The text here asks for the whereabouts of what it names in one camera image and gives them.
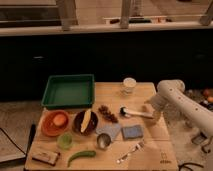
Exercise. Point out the orange fruit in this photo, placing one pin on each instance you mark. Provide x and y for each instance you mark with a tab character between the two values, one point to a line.
59	120

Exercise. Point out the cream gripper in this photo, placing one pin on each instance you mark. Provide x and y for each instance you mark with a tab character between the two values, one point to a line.
155	114

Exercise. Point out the green plastic tray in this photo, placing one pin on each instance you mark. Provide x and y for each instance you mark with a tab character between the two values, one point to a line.
69	91

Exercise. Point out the small green cup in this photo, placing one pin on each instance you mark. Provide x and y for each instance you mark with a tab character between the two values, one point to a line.
64	141

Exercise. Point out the clear plastic cup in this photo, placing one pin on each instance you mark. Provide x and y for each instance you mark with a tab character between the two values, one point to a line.
128	85

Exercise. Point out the yellow banana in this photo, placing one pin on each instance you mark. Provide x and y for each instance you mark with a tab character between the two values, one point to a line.
86	120

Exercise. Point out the brown grape bunch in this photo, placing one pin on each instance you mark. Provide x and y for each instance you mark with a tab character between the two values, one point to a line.
107	114

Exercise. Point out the green chili pepper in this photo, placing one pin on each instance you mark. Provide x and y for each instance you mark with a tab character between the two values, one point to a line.
86	153

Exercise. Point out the light blue cloth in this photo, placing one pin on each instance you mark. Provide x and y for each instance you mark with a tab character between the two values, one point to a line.
112	130

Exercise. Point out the white handled dish brush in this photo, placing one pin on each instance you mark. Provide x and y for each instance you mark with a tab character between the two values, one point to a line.
128	112

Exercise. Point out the orange bowl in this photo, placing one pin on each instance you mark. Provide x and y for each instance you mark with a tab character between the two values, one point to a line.
49	129

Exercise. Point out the small metal cup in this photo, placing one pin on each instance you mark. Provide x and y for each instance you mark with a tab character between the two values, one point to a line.
103	141

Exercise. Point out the brown wooden block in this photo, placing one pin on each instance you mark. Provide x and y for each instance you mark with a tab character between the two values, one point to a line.
45	156

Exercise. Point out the silver fork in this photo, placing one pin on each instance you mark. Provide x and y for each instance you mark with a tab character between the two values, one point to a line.
137	147

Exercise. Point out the blue sponge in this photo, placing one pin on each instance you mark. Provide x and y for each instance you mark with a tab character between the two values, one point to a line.
132	132

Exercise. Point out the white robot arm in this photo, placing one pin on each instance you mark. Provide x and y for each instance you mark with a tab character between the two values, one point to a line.
171	91

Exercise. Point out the dark brown bowl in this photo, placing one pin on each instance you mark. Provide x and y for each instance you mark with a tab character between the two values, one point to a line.
91	126

